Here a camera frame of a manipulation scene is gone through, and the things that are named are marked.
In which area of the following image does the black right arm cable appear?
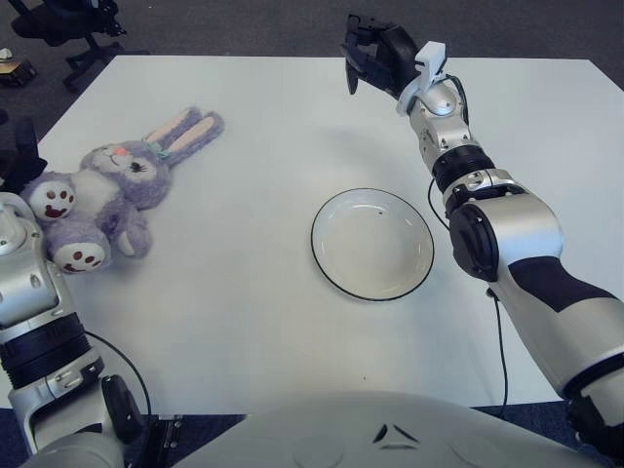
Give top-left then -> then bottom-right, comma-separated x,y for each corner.
427,72 -> 511,406

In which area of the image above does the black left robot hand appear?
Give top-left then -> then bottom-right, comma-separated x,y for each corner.
0,116 -> 50,196

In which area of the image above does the black office chair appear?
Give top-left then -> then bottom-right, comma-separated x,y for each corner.
12,0 -> 150,94

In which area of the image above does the grey robot torso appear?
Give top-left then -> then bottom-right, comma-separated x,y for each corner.
170,389 -> 605,468

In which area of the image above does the small cardboard box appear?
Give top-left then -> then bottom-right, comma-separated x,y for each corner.
0,48 -> 39,89

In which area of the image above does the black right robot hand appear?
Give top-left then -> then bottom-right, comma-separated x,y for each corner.
339,14 -> 420,101

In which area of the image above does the purple plush bunny doll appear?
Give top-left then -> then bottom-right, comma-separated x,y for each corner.
21,105 -> 226,274

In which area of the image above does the white plate with black rim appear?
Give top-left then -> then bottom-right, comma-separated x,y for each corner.
310,187 -> 435,301

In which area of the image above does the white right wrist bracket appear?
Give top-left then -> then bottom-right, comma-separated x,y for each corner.
395,42 -> 448,116

